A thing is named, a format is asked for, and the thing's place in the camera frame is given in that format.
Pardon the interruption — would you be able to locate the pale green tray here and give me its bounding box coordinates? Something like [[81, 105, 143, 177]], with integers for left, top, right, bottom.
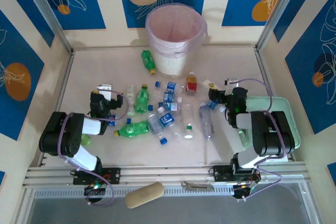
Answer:
[[237, 96, 302, 156]]

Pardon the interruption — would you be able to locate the beige foam roll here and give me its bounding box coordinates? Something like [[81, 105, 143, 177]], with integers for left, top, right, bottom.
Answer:
[[124, 182, 165, 209]]

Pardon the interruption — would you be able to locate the metal bracket tool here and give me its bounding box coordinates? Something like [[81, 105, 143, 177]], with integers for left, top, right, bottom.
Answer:
[[181, 181, 215, 192]]

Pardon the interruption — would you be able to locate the white matcha label bottle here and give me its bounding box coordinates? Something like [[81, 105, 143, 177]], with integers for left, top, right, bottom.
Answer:
[[202, 78, 221, 90]]

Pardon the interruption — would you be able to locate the green bottle yellow cap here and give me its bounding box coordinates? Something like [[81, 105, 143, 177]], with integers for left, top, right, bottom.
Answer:
[[134, 83, 150, 114], [141, 49, 157, 75], [113, 120, 150, 138]]

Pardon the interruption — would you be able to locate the large clear bottle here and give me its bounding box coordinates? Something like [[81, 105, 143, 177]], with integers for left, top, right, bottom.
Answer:
[[198, 102, 215, 140]]

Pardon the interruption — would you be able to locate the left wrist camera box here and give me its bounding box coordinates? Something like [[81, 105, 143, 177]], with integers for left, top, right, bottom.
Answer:
[[97, 84, 114, 100]]

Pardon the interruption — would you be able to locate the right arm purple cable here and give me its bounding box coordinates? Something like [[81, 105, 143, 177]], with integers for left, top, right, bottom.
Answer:
[[235, 78, 287, 201]]

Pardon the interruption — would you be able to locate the aluminium front rail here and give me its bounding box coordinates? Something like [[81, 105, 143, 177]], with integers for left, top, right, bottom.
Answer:
[[22, 165, 309, 188]]

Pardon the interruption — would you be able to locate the white plastic waste bin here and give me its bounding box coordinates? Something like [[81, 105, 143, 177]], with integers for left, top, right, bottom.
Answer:
[[151, 42, 195, 78]]

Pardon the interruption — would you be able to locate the aluminium side rail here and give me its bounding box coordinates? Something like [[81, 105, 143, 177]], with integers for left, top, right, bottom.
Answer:
[[39, 50, 76, 167], [254, 47, 297, 162]]

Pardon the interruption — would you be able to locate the slotted cable duct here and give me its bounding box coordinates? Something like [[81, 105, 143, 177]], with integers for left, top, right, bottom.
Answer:
[[33, 186, 305, 200]]

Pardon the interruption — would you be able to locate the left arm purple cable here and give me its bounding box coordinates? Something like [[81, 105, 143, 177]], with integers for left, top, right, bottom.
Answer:
[[56, 89, 130, 207]]

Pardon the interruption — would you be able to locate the clear bottle blue cap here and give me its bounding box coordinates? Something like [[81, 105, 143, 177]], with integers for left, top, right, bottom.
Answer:
[[154, 81, 184, 95], [146, 111, 176, 145], [148, 102, 182, 112], [107, 113, 132, 126]]

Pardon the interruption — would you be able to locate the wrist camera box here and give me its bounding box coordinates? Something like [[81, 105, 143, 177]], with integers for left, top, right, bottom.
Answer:
[[97, 84, 114, 100], [225, 77, 240, 89]]

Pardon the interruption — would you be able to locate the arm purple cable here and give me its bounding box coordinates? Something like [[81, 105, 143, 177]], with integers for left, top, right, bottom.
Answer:
[[56, 89, 130, 207], [235, 78, 287, 201]]

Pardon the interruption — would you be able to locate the red gold label bottle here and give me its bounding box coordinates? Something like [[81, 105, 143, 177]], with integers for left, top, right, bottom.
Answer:
[[185, 71, 199, 96]]

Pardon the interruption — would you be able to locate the clear bottle green white cap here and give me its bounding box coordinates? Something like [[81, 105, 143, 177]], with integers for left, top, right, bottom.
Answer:
[[181, 103, 195, 140]]

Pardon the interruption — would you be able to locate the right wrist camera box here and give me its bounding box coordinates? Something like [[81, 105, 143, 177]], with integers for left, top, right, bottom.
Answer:
[[225, 77, 240, 89]]

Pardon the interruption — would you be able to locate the aluminium frame post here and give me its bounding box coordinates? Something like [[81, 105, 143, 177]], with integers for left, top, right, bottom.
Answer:
[[256, 0, 305, 50], [19, 0, 74, 53]]

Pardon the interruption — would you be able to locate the small clear bottle white cap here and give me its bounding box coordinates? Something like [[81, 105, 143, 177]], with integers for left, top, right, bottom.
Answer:
[[127, 84, 136, 116]]

